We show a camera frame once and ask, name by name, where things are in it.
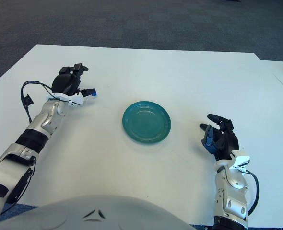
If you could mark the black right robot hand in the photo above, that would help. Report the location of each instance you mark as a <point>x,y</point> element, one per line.
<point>227,143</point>

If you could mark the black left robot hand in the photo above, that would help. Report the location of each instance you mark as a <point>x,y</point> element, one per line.
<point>64,82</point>

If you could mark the clear plastic bottle blue cap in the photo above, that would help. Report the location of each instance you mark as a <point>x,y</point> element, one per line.
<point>95,93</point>

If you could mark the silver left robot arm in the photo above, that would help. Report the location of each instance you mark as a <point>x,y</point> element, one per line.
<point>43,119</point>

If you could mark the teal round plate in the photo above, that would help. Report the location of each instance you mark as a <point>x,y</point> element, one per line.
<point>146,122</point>

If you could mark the grey robot torso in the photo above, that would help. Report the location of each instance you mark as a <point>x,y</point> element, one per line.
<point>60,215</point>

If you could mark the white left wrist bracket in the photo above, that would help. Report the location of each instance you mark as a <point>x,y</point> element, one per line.
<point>74,99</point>

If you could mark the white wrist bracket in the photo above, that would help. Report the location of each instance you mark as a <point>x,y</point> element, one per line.
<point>241,159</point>
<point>74,99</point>

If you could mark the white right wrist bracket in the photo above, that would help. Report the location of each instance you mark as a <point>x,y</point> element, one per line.
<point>241,159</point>

